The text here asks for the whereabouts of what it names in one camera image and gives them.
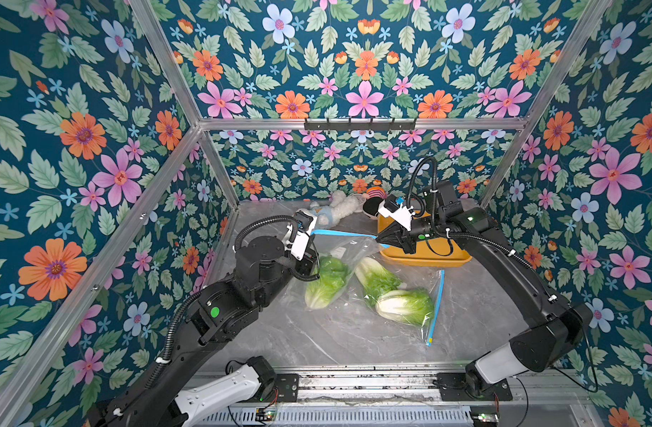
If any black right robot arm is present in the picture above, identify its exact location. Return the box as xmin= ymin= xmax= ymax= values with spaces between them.
xmin=377 ymin=157 xmax=593 ymax=395

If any black striped plush toy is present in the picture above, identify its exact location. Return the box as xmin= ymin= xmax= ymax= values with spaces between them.
xmin=362 ymin=186 xmax=387 ymax=219

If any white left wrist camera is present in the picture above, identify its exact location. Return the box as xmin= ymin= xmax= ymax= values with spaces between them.
xmin=283 ymin=209 xmax=317 ymax=261

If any aluminium mounting rail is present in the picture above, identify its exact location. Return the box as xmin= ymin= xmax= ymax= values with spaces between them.
xmin=197 ymin=362 xmax=589 ymax=412

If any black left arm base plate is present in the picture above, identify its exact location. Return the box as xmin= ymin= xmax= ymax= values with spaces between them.
xmin=249 ymin=374 xmax=300 ymax=405

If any clear zipper bag blue seal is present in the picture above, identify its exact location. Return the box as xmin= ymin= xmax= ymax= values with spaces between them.
xmin=354 ymin=257 xmax=446 ymax=347

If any white plush bunny blue shirt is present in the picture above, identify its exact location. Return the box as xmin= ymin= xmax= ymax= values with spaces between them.
xmin=309 ymin=190 xmax=368 ymax=229

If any yellow plastic tray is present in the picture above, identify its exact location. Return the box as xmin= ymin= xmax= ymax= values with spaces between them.
xmin=380 ymin=238 xmax=473 ymax=269

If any green chinese cabbage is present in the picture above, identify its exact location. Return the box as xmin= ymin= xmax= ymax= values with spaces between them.
xmin=375 ymin=288 xmax=434 ymax=327
xmin=354 ymin=257 xmax=402 ymax=308
xmin=304 ymin=255 xmax=351 ymax=311

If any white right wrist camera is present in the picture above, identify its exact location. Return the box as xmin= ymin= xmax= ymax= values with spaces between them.
xmin=377 ymin=195 xmax=414 ymax=231

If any black hook rail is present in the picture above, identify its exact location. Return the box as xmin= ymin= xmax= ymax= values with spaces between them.
xmin=303 ymin=118 xmax=417 ymax=133

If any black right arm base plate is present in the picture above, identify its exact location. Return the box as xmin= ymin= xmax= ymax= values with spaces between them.
xmin=433 ymin=364 xmax=513 ymax=403

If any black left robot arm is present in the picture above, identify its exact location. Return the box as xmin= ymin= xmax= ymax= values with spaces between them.
xmin=84 ymin=211 xmax=318 ymax=426

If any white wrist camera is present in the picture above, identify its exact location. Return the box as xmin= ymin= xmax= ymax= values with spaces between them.
xmin=377 ymin=195 xmax=414 ymax=231
xmin=283 ymin=209 xmax=317 ymax=261

